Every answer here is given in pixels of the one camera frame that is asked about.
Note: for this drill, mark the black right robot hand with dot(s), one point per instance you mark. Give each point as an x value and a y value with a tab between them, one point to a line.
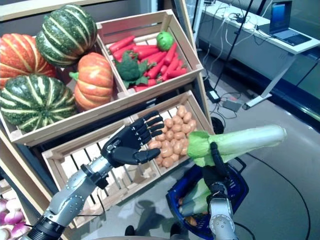
216	180

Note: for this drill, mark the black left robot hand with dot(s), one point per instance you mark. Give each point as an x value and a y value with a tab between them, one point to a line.
132	145

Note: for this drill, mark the blue plastic shopping basket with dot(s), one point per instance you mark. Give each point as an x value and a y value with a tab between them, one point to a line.
240	185

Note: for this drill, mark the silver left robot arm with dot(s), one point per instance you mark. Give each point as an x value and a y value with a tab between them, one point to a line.
72	195

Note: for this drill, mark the tan potato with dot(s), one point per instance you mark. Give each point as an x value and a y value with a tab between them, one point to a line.
165	130
182	111
168	123
168	162
177	120
187	117
158	160

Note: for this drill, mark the black round floor base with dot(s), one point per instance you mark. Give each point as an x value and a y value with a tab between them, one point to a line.
217	125

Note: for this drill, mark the wooden slatted cabbage crate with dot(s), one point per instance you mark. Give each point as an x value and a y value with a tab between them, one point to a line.
75	142

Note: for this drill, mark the wooden pumpkin crate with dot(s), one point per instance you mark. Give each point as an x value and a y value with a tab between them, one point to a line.
75	120

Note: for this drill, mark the wooden carrot crate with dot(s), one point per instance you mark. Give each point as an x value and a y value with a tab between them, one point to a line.
162	83

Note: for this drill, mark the wooden potato crate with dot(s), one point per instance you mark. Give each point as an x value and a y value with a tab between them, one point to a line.
200	112

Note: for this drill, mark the small orange pumpkin green stem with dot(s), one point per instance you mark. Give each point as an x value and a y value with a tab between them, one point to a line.
95	80

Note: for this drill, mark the grey flat box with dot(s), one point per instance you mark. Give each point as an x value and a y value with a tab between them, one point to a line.
232	104

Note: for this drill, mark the dark green broccoli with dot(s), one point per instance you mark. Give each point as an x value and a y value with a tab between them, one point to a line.
128	67

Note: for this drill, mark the red carrot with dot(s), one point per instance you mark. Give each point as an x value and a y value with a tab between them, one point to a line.
123	51
156	70
122	43
177	72
170	53
146	48

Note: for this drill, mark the black power adapter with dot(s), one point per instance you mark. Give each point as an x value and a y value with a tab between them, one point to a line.
214	96

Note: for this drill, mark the green striped pumpkin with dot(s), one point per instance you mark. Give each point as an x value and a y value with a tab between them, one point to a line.
35	100
67	32

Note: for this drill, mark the white desk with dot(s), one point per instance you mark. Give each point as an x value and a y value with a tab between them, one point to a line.
250	57

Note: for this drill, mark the wooden onion crate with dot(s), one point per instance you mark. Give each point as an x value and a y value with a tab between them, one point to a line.
5	185

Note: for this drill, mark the large orange pumpkin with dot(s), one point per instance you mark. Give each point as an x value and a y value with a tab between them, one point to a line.
17	57

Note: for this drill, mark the black tripod pole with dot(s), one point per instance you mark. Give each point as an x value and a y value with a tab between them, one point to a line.
236	33

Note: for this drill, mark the open grey laptop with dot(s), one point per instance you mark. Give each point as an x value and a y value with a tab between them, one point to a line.
280	17

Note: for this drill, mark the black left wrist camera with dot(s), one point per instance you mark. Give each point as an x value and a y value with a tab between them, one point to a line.
100	179

